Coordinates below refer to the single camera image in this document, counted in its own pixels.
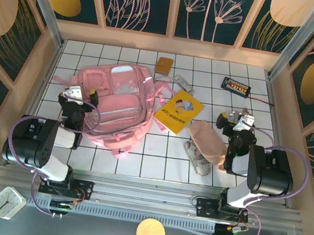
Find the pink fabric pouch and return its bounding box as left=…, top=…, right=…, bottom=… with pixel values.
left=181, top=117, right=237, bottom=171

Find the pink student backpack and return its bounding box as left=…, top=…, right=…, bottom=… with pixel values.
left=42, top=51, right=180, bottom=167

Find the yellow picture book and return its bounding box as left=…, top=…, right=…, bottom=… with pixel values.
left=150, top=85, right=207, bottom=139

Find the grey patterned pouch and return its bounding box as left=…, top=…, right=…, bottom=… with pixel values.
left=179, top=139, right=216, bottom=179

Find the black charger board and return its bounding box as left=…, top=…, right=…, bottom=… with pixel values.
left=219, top=76, right=253, bottom=99

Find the white alarm clock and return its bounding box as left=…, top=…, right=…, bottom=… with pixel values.
left=0, top=185, right=29, bottom=223

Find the yellow round disc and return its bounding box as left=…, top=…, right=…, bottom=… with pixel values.
left=135, top=216, right=169, bottom=235

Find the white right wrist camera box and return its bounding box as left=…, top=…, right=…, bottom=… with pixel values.
left=233, top=111, right=257, bottom=135

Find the silver metal bracket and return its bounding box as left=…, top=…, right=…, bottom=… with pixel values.
left=228, top=108, right=245, bottom=124

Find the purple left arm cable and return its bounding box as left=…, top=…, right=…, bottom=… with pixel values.
left=0, top=86, right=105, bottom=222

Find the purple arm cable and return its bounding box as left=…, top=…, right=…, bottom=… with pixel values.
left=233, top=126, right=314, bottom=235
left=0, top=86, right=105, bottom=222

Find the red charger cable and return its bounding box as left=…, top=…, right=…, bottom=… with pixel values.
left=246, top=93, right=276, bottom=108

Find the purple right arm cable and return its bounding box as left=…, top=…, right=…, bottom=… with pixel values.
left=233, top=126, right=314, bottom=235

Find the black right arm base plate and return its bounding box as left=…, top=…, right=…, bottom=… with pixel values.
left=193, top=196, right=251, bottom=227

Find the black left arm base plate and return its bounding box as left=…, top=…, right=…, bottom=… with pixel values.
left=38, top=173, right=95, bottom=202

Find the aluminium mounting rail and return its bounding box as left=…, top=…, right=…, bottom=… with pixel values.
left=0, top=157, right=306, bottom=235

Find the grey slotted cable duct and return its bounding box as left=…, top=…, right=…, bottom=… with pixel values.
left=23, top=190, right=217, bottom=235

